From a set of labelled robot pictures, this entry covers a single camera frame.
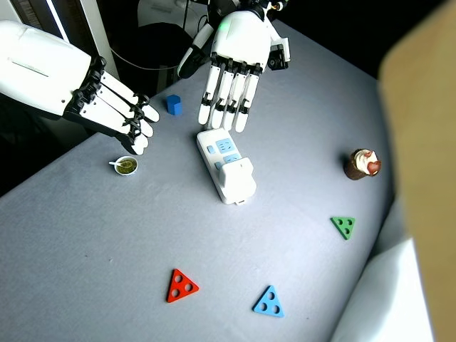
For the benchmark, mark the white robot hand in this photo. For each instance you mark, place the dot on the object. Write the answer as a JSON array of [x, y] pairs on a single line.
[[39, 71], [242, 39]]

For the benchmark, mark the white power strip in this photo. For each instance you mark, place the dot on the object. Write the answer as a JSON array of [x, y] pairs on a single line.
[[213, 140]]

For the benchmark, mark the white charger plug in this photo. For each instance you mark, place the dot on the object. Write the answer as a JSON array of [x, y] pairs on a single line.
[[237, 176]]

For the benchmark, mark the blue hexagonal block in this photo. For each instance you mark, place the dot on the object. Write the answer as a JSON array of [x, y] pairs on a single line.
[[174, 105]]

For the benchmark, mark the small white spoon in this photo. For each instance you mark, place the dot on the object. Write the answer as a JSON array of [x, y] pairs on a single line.
[[114, 164]]

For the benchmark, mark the small bowl of soup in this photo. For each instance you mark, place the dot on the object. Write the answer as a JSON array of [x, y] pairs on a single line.
[[127, 166]]

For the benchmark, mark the toy chocolate cupcake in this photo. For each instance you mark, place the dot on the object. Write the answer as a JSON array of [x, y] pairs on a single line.
[[360, 165]]

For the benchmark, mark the grey table cloth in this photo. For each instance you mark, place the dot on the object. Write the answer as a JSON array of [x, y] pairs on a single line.
[[107, 231]]

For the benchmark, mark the tan blurred panel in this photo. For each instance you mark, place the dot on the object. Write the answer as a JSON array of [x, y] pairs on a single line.
[[427, 142]]

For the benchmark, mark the green triangle block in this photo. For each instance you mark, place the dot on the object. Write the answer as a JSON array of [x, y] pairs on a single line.
[[344, 231]]

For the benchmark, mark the red triangle block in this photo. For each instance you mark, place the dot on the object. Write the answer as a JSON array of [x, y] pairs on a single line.
[[171, 285]]

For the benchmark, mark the blue triangle block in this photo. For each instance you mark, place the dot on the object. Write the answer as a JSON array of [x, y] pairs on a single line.
[[267, 301]]

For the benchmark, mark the white backdrop sheet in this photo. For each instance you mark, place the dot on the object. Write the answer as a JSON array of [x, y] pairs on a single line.
[[384, 295]]

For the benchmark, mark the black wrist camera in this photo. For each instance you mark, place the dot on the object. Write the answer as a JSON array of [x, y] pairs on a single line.
[[279, 57]]

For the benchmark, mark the white frame post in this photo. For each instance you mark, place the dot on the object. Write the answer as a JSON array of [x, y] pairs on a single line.
[[96, 32]]

